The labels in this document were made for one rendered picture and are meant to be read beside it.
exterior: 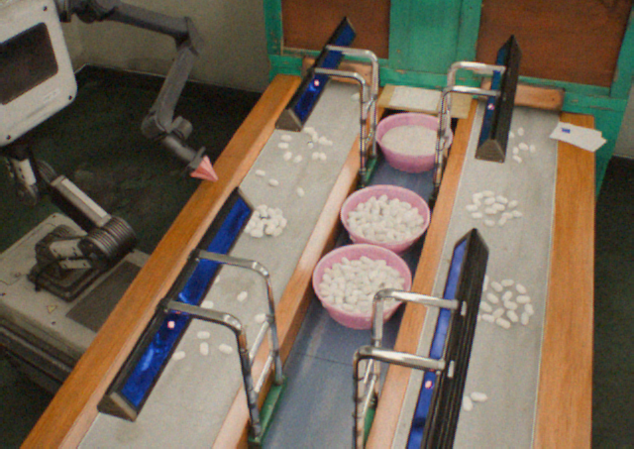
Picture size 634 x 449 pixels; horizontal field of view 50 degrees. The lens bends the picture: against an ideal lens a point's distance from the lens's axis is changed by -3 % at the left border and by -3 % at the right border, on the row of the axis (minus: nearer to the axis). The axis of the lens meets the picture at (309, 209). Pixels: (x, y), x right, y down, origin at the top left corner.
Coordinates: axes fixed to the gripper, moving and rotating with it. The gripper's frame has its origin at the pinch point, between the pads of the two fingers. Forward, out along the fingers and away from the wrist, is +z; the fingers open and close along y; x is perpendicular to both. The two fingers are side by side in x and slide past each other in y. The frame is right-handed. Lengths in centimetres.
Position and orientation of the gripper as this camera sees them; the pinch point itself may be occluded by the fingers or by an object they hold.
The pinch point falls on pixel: (214, 178)
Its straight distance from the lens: 219.2
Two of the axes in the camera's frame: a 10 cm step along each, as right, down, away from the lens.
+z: 7.5, 6.2, 2.4
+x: -5.9, 4.6, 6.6
